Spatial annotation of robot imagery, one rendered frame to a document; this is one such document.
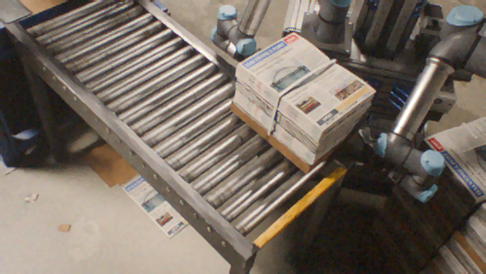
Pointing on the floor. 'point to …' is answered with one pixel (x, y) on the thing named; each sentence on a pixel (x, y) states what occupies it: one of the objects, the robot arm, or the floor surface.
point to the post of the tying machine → (9, 157)
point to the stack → (471, 220)
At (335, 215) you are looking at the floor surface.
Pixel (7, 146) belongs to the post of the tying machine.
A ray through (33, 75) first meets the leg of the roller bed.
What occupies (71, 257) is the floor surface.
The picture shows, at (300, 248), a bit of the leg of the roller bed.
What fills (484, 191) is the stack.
